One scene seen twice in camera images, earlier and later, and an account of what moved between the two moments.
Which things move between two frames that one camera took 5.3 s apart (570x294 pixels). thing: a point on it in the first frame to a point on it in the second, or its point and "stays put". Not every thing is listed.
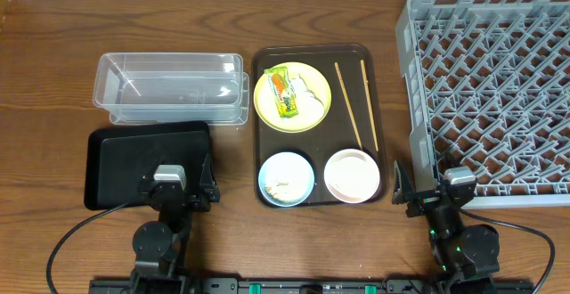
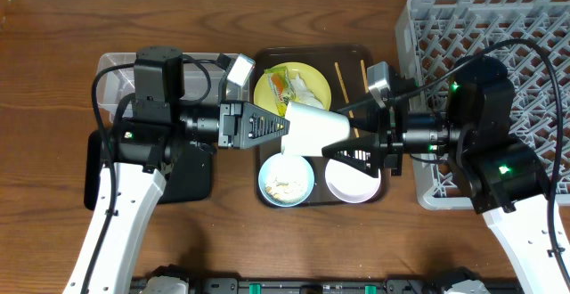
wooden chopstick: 337,65 stays put
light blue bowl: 286,179 stays put
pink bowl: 352,175 stays put
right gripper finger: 403,188 to 364,153
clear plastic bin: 172,87 stays put
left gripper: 179,197 to 229,125
